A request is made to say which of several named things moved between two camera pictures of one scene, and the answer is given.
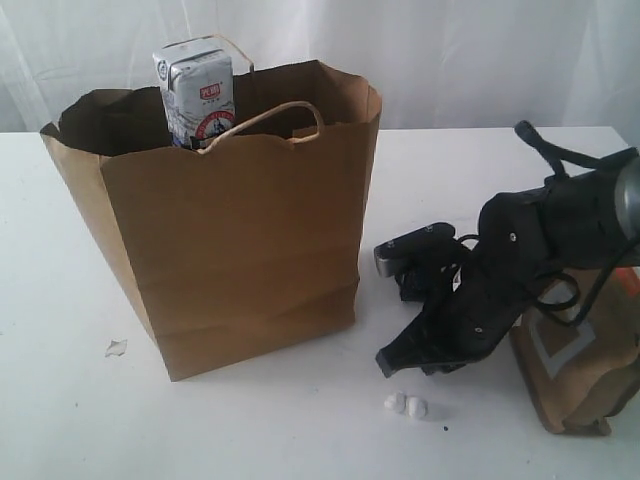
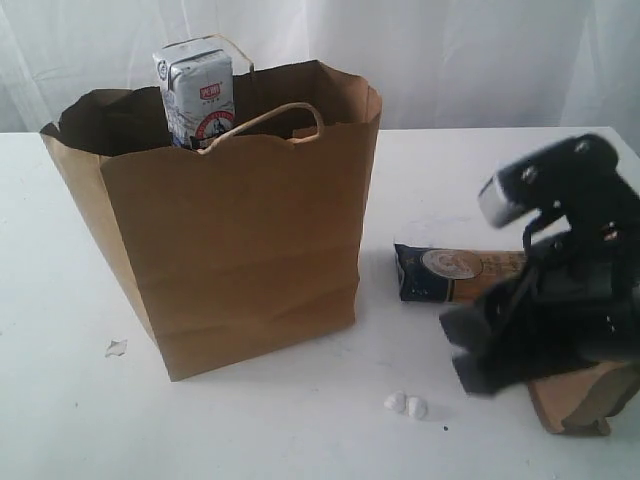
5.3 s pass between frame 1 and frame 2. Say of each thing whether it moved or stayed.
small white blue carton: stayed
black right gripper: moved
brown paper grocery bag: stayed
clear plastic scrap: stayed
